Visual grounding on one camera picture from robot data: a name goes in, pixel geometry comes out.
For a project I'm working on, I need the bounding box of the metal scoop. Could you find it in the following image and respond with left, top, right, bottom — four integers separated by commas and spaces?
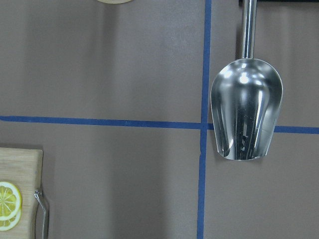
210, 0, 283, 160

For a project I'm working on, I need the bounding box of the wooden mug tree stand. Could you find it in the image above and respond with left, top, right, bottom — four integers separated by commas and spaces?
97, 0, 132, 4

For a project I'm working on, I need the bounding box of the wooden cutting board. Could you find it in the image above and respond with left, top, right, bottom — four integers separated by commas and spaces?
0, 147, 49, 239

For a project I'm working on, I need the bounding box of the double lemon slice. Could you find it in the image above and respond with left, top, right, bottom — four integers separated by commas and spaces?
0, 181, 22, 232

